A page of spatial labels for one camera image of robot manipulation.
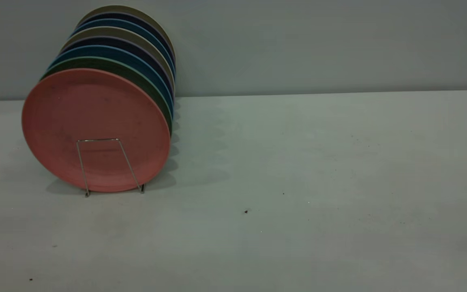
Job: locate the green round plate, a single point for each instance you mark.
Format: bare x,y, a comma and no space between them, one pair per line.
108,63

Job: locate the pink round plate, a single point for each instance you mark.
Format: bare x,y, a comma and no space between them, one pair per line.
95,129

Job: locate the blue round plate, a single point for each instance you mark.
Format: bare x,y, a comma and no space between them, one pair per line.
108,51
124,23

